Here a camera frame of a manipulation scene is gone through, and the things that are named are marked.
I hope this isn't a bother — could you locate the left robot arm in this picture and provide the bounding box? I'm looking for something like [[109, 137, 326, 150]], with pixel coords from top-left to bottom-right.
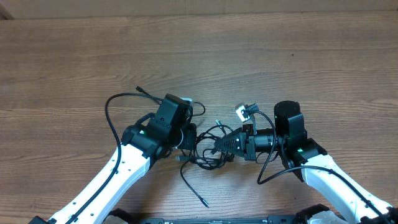
[[47, 94, 193, 224]]

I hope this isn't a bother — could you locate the black USB-C cable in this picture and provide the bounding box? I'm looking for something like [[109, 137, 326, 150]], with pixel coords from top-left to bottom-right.
[[135, 86, 211, 208]]

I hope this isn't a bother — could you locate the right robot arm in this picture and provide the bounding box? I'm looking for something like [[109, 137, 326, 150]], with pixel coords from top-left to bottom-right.
[[215, 101, 397, 223]]

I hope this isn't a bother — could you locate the black USB-A cable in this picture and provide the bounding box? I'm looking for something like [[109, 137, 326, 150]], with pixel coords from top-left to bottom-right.
[[175, 119, 236, 171]]

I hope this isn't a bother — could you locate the cardboard back panel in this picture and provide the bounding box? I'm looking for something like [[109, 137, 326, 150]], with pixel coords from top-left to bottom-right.
[[1, 0, 397, 19]]

